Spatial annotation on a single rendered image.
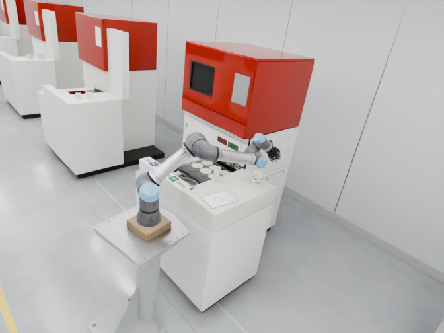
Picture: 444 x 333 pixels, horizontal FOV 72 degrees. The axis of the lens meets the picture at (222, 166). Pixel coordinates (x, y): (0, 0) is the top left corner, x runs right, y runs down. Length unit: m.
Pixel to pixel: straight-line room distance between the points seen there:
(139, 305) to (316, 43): 3.06
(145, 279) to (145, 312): 0.33
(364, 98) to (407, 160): 0.74
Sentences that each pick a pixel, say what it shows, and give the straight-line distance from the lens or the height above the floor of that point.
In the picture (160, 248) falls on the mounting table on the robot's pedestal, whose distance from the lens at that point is 1.88.
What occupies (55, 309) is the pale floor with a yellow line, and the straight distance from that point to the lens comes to 2.76.
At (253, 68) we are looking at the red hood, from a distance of 2.25.
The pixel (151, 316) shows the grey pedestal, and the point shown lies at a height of 0.05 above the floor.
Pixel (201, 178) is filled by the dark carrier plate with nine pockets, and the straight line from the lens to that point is 2.41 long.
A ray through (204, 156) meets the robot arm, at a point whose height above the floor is 1.31.
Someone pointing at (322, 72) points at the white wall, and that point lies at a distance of 3.71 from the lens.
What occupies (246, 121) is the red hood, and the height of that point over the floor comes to 1.37.
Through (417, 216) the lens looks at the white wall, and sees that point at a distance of 3.61.
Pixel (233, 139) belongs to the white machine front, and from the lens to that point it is 2.52.
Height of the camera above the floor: 2.09
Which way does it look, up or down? 27 degrees down
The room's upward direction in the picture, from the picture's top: 8 degrees clockwise
